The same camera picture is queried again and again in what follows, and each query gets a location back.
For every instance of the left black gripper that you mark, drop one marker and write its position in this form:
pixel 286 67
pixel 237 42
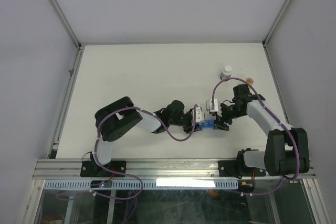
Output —
pixel 188 129

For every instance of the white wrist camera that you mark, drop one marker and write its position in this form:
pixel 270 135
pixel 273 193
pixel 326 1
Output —
pixel 198 114
pixel 212 106

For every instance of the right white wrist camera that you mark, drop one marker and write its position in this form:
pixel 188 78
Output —
pixel 212 106

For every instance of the left aluminium frame post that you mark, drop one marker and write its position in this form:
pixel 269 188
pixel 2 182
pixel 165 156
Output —
pixel 65 23

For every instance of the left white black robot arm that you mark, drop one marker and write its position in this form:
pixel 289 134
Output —
pixel 116 119

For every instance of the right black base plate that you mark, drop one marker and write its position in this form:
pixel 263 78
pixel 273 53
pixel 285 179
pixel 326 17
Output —
pixel 234 168

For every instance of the aluminium mounting rail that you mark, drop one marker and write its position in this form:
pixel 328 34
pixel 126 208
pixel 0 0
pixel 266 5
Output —
pixel 144 168

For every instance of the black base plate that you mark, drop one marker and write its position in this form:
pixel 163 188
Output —
pixel 91 169
pixel 234 168

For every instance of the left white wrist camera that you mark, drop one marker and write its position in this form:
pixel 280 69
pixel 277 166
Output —
pixel 198 114

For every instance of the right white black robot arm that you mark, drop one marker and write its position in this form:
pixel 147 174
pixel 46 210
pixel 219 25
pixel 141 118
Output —
pixel 286 153

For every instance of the aluminium frame post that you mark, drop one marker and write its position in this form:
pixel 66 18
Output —
pixel 276 22
pixel 65 23

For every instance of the right aluminium frame post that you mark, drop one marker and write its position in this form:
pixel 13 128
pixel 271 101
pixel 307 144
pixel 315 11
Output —
pixel 276 22

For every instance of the grey slotted cable duct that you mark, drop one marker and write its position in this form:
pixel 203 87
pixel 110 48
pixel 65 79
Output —
pixel 147 184

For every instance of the blue weekly pill organizer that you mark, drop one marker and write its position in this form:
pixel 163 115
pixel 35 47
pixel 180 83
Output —
pixel 207 124

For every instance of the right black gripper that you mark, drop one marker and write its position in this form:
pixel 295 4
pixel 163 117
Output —
pixel 219 123

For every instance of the clear capsule bottle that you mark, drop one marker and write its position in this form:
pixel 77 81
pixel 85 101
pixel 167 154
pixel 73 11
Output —
pixel 250 81

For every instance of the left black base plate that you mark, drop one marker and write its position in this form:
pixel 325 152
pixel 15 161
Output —
pixel 91 169

